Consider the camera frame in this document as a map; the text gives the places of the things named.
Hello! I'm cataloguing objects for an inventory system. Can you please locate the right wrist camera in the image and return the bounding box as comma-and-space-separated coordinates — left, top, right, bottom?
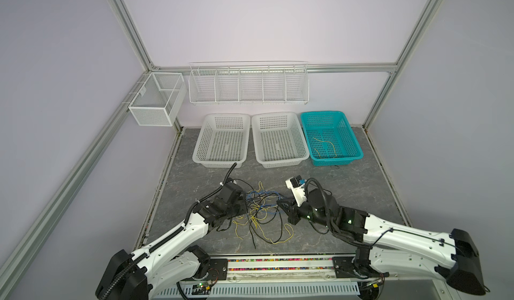
285, 175, 307, 207

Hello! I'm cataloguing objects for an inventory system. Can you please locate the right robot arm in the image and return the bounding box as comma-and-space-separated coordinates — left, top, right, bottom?
278, 190, 489, 296

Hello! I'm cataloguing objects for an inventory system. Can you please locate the teal plastic basket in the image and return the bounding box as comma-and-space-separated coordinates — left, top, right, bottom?
301, 111, 364, 167

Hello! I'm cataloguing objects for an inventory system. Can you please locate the middle white plastic basket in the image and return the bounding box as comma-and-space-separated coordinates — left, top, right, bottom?
251, 112, 309, 168

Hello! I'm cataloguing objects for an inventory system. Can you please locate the blue cable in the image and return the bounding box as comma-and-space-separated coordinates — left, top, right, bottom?
244, 189, 282, 214

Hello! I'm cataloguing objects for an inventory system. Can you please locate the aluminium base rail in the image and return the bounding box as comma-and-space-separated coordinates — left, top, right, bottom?
106, 253, 456, 300

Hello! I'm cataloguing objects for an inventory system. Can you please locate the white mesh wall box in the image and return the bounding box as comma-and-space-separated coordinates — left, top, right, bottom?
129, 72, 187, 127

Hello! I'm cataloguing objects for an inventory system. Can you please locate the left white plastic basket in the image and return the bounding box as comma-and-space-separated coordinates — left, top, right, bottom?
192, 114, 251, 168

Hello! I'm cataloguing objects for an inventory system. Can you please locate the white wire wall rack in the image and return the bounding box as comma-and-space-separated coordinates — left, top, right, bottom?
189, 61, 310, 104

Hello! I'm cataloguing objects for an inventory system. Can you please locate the white plastic basket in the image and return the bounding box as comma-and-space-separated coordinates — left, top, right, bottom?
192, 114, 251, 168
251, 112, 309, 168

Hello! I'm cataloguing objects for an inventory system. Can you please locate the short yellow cable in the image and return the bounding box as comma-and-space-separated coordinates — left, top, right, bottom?
312, 136, 337, 159

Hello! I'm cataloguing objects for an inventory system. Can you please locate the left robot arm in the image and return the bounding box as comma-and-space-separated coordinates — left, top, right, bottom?
95, 173, 246, 299

